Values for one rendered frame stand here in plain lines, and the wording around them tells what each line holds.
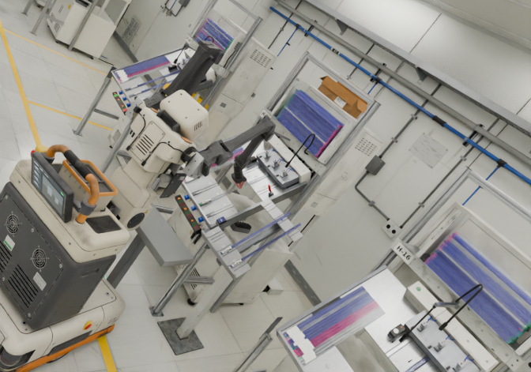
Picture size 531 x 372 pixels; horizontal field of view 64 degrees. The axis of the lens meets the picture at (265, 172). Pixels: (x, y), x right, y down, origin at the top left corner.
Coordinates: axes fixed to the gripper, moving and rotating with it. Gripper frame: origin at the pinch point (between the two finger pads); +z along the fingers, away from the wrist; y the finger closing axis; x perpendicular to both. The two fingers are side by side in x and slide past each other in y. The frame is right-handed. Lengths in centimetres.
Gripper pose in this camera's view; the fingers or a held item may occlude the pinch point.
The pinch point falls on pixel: (239, 186)
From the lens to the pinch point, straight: 281.3
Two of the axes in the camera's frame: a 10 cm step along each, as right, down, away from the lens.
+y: -5.3, -5.3, 6.7
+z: 0.3, 7.7, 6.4
